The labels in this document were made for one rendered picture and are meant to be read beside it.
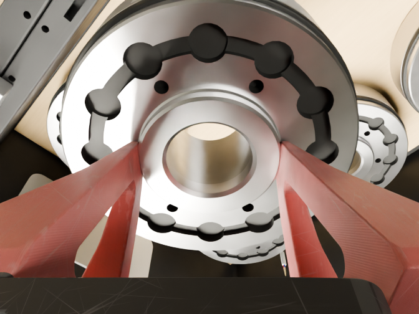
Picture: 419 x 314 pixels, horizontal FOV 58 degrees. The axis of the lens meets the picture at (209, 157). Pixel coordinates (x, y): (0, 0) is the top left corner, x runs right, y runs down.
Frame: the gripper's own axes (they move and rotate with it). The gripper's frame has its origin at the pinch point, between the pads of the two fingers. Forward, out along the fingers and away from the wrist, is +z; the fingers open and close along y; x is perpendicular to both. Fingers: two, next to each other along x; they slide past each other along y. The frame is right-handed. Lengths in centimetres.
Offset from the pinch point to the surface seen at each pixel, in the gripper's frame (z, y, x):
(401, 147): 14.0, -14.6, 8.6
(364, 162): 13.5, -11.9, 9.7
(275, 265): 14.9, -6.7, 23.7
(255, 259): 14.3, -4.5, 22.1
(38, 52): 7.4, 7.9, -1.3
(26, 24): 7.4, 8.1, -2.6
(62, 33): 7.3, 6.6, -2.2
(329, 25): 17.1, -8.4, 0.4
